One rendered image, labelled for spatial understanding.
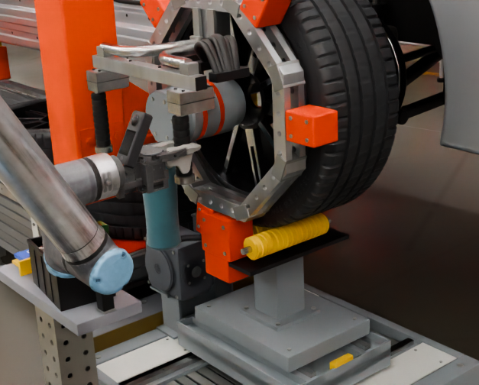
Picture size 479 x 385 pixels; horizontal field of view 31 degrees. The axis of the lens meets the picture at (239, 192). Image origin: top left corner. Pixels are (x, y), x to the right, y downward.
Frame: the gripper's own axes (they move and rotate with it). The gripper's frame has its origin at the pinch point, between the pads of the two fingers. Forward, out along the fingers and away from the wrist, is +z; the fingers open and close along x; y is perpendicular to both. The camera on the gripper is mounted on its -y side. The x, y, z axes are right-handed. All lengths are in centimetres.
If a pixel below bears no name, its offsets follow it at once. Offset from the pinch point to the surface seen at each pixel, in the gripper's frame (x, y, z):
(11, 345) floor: -93, 83, -10
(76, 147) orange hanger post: -61, 14, 4
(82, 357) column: -30, 58, -17
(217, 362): -23, 72, 20
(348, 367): 8, 68, 40
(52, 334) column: -32, 50, -23
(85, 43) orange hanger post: -60, -14, 10
